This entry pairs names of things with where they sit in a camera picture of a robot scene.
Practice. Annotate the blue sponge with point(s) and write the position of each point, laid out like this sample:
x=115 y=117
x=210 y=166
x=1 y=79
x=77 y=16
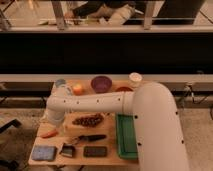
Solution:
x=43 y=153

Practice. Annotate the dark grape bunch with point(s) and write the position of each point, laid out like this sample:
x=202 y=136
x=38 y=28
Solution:
x=89 y=120

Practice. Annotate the white paper cup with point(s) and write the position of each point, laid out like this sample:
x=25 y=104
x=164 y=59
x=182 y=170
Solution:
x=135 y=79

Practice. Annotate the blue cup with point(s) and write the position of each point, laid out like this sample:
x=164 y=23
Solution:
x=60 y=82

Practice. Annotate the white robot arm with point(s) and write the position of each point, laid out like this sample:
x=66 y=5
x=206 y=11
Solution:
x=159 y=136

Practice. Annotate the black handled knife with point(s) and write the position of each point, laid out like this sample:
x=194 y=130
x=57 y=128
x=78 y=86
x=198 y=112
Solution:
x=91 y=138

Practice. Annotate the green plastic tray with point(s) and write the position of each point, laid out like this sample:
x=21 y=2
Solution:
x=125 y=136

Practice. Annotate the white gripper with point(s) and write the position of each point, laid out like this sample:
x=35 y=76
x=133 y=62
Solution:
x=56 y=118

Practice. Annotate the orange apple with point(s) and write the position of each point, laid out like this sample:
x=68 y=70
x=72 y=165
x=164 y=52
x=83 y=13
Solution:
x=77 y=89

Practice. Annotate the red bowl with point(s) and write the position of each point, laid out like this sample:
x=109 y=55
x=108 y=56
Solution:
x=120 y=89

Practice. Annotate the purple bowl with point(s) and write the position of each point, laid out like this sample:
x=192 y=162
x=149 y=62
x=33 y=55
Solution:
x=101 y=84

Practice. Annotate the black rectangular block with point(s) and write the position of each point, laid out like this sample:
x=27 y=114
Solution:
x=95 y=151

